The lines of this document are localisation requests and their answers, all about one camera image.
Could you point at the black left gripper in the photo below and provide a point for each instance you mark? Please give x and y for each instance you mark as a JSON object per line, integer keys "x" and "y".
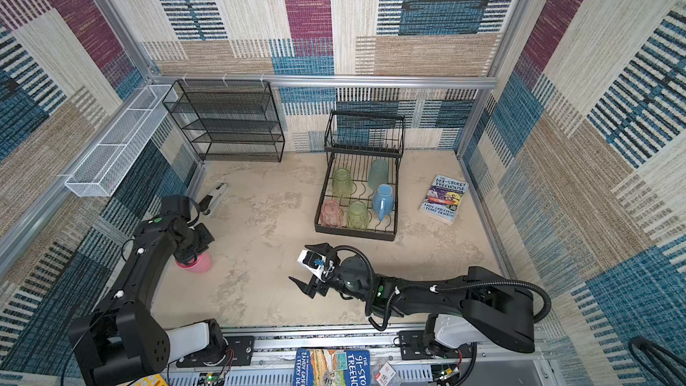
{"x": 206, "y": 237}

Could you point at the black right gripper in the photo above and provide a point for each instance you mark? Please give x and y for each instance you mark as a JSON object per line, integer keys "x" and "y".
{"x": 315, "y": 279}

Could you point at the opaque pink plastic cup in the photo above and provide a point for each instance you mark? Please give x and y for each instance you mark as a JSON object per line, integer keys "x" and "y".
{"x": 201, "y": 264}

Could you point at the pink translucent plastic cup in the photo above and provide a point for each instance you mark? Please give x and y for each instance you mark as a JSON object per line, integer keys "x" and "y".
{"x": 332, "y": 215}

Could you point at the green plastic cup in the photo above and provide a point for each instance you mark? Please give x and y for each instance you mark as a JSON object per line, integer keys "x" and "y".
{"x": 358, "y": 215}
{"x": 342, "y": 183}

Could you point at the black wire dish rack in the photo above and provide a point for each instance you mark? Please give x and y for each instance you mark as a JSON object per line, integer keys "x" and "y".
{"x": 353, "y": 140}

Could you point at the blue white ceramic mug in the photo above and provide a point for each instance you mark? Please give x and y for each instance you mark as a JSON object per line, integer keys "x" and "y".
{"x": 383, "y": 201}

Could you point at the teal translucent plastic cup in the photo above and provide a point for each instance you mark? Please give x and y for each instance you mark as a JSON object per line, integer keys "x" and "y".
{"x": 378, "y": 174}

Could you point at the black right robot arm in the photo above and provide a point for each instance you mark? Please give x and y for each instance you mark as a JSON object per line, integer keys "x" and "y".
{"x": 503, "y": 310}

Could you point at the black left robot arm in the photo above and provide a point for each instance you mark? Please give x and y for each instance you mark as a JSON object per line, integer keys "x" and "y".
{"x": 120, "y": 341}

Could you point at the black white stapler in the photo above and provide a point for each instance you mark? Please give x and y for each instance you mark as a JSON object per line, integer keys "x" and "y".
{"x": 212, "y": 200}

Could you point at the treehouse book at front edge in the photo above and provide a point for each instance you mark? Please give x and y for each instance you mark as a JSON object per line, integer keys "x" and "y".
{"x": 324, "y": 367}

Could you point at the black mesh shelf unit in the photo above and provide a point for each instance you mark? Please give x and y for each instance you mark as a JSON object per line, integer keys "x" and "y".
{"x": 234, "y": 120}

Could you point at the small clear packet with label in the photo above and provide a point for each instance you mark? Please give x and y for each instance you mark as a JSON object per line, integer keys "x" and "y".
{"x": 384, "y": 374}

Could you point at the treehouse paperback book on table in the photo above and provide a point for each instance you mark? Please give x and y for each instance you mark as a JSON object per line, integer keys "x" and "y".
{"x": 443, "y": 198}

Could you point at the yellow perforated tray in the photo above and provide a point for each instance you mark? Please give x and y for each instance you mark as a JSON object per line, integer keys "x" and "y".
{"x": 152, "y": 380}

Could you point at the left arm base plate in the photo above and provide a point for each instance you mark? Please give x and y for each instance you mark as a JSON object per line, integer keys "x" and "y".
{"x": 233, "y": 351}

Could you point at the white wire wall basket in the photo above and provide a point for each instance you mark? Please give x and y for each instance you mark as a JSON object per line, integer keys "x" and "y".
{"x": 101, "y": 172}

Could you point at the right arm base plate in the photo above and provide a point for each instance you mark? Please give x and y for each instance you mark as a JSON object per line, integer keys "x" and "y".
{"x": 412, "y": 346}

